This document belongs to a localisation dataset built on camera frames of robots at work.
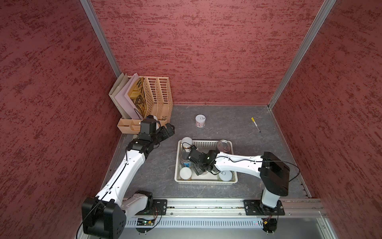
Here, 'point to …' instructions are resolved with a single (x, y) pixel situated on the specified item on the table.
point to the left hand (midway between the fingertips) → (168, 133)
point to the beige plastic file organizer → (158, 102)
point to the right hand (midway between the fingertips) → (202, 166)
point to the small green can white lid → (226, 178)
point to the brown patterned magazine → (137, 96)
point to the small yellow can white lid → (185, 173)
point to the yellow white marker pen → (254, 122)
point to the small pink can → (200, 120)
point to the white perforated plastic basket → (207, 178)
